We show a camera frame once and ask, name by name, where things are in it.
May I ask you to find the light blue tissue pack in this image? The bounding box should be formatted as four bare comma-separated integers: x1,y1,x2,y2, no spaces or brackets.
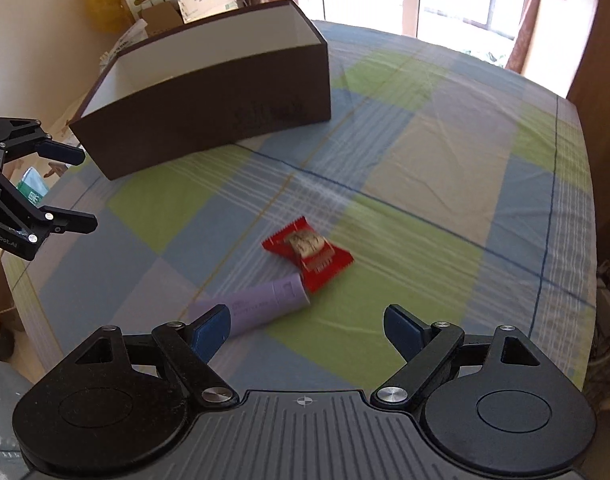
17,167,49,206

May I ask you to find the purple tube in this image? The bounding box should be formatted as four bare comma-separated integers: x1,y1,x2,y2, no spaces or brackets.
188,273,311,337

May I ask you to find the red snack packet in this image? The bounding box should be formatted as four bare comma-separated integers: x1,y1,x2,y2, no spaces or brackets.
262,217,354,294

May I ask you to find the plaid tablecloth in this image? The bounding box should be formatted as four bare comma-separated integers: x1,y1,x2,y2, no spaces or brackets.
2,23,597,390

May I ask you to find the white printed plastic bag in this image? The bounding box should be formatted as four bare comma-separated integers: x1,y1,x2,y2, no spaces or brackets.
99,18,148,70

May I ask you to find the brown white storage box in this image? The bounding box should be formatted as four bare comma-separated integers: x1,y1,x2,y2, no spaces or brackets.
70,0,331,180

